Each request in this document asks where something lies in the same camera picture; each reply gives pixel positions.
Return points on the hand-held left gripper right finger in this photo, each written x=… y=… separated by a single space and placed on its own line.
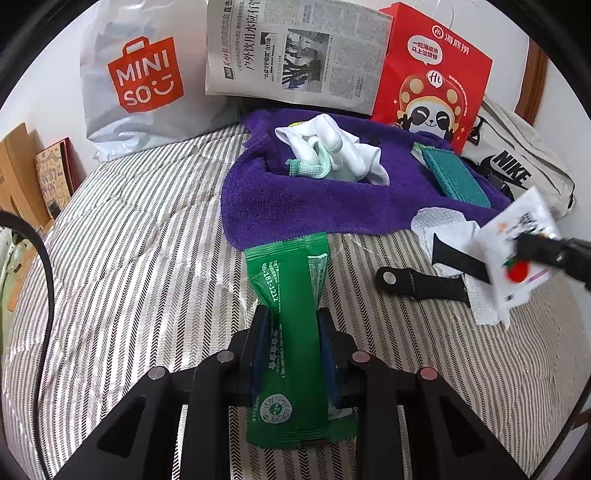
x=328 y=350

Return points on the light green pillow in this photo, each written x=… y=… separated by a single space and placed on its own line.
x=11 y=263

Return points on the white tomato print packet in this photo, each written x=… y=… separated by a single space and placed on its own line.
x=508 y=217

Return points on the light wooden furniture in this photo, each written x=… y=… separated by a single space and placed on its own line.
x=18 y=166

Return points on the folded newspaper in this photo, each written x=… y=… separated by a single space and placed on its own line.
x=300 y=55

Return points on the green sachet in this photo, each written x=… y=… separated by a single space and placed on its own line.
x=291 y=295

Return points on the purple towel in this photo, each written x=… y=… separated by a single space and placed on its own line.
x=277 y=203

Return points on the white paper towel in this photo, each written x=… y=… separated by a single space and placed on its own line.
x=443 y=221

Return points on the white waist bag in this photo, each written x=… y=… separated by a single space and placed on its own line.
x=508 y=161

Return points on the white gloves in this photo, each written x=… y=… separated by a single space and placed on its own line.
x=351 y=157

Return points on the mint green cloth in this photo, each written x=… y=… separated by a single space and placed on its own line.
x=309 y=161

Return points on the white plastic shopping bag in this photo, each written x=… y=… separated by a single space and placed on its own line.
x=138 y=69

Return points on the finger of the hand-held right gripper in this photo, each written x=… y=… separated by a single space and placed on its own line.
x=549 y=256

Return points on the teal ribbed cloth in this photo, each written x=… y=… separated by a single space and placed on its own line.
x=457 y=177

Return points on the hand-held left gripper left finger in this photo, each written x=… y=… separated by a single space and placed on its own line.
x=261 y=350

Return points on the red paper bag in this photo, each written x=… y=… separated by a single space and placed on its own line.
x=429 y=83

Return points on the patterned box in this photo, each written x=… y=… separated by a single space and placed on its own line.
x=53 y=180

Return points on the green tissue pack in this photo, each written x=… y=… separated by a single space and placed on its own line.
x=419 y=151

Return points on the brown wooden headboard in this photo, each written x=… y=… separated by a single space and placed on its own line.
x=535 y=83

